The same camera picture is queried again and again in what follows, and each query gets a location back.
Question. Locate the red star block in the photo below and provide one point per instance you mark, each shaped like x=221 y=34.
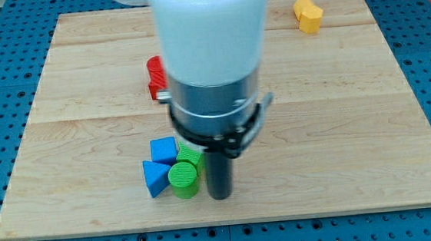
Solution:
x=157 y=76

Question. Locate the yellow hexagon block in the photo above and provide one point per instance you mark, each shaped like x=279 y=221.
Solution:
x=310 y=19

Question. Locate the blue cube block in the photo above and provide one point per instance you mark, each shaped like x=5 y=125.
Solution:
x=164 y=150

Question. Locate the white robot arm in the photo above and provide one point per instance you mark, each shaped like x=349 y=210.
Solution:
x=210 y=51

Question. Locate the green star block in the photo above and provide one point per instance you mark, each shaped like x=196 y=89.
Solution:
x=196 y=159

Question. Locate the green cylinder block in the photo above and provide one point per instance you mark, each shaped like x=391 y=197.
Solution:
x=183 y=180

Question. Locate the blue triangle block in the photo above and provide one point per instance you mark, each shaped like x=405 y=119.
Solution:
x=156 y=177

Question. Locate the yellow heart block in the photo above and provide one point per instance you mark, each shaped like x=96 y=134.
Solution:
x=300 y=5

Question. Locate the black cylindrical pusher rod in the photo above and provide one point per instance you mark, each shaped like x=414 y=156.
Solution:
x=218 y=175

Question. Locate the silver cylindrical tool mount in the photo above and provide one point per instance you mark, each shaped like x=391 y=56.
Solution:
x=224 y=119

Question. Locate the wooden board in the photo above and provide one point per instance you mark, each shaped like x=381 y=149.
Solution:
x=344 y=134

